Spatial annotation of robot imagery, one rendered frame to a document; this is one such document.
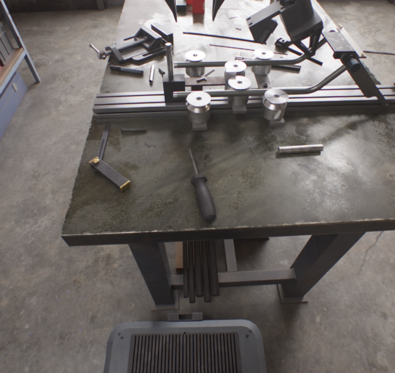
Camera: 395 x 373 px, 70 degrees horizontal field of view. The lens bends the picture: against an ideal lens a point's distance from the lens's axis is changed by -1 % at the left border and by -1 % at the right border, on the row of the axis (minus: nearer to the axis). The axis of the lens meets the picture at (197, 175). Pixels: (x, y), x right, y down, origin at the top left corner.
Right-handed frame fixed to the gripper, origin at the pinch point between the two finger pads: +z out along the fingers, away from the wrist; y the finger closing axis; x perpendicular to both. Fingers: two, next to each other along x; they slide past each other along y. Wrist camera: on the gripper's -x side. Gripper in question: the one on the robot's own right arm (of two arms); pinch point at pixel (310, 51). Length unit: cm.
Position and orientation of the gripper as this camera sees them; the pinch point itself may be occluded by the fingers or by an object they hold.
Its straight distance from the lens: 78.9
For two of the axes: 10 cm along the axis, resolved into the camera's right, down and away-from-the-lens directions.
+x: 8.6, -3.5, -3.7
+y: 0.5, 7.8, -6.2
